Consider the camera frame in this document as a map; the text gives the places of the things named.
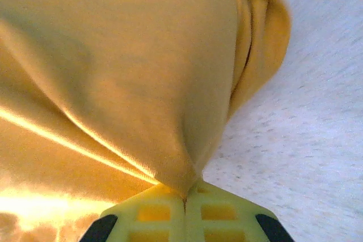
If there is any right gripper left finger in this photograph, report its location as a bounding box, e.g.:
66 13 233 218
82 185 185 242

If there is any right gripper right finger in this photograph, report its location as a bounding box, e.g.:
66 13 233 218
183 181 294 242

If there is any yellow t-shirt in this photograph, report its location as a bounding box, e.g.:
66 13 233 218
0 0 293 242

